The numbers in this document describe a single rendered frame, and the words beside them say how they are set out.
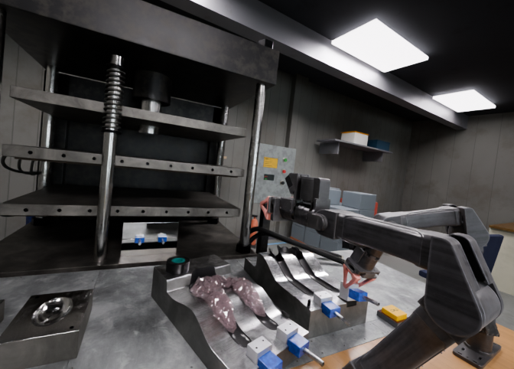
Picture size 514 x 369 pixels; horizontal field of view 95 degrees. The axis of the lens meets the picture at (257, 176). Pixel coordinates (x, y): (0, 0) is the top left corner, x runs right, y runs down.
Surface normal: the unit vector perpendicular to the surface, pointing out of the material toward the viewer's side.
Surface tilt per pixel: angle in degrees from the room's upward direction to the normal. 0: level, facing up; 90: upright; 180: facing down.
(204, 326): 29
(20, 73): 90
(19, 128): 90
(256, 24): 90
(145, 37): 90
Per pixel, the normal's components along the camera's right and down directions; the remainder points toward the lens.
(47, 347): 0.44, 0.08
